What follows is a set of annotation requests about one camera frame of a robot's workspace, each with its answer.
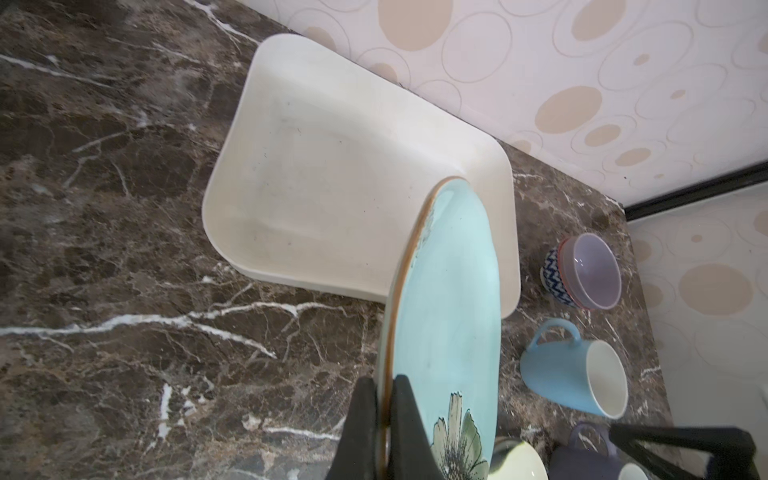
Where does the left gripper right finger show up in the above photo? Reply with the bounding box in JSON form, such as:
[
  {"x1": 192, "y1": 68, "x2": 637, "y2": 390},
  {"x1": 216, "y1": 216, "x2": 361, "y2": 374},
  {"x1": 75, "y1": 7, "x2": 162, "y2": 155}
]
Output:
[{"x1": 387, "y1": 375, "x2": 444, "y2": 480}]

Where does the cream plate with dark rim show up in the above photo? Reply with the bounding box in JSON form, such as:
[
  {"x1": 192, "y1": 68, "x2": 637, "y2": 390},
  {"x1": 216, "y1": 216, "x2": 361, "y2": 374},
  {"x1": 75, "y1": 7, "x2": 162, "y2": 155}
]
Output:
[{"x1": 488, "y1": 437, "x2": 548, "y2": 480}]

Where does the lavender bowl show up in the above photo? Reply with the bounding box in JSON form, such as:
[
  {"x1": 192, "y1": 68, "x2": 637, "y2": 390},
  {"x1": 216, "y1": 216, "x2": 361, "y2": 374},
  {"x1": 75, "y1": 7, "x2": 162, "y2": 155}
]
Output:
[{"x1": 539, "y1": 233, "x2": 622, "y2": 311}]

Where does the purple grey mug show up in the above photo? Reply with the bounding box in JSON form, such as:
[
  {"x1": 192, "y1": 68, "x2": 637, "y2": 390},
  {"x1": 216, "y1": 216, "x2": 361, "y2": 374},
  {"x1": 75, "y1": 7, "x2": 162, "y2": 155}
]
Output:
[{"x1": 548, "y1": 422, "x2": 648, "y2": 480}]

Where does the teal flower plate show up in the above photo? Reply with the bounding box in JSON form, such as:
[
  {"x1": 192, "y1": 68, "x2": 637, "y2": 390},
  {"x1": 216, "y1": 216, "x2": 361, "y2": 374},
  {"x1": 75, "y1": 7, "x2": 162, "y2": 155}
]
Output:
[{"x1": 374, "y1": 177, "x2": 501, "y2": 479}]

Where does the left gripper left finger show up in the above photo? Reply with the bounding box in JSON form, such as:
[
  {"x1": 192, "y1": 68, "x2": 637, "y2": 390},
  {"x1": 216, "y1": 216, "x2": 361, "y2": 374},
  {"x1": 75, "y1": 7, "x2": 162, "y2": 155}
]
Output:
[{"x1": 325, "y1": 377, "x2": 378, "y2": 480}]

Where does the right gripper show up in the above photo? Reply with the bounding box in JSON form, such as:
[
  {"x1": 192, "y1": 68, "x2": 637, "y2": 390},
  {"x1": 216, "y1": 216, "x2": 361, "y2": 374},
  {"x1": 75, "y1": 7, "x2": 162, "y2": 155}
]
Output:
[{"x1": 608, "y1": 423, "x2": 760, "y2": 480}]

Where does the white plastic bin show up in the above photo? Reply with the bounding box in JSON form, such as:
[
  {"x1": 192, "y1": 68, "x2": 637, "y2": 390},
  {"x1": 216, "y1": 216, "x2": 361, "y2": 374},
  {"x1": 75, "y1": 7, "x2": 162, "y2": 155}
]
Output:
[{"x1": 202, "y1": 34, "x2": 521, "y2": 316}]

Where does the light blue mug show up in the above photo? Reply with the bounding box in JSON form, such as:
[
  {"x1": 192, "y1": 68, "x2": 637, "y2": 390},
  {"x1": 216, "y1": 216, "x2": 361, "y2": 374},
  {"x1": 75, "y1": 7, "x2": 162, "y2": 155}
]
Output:
[{"x1": 520, "y1": 318, "x2": 629, "y2": 420}]

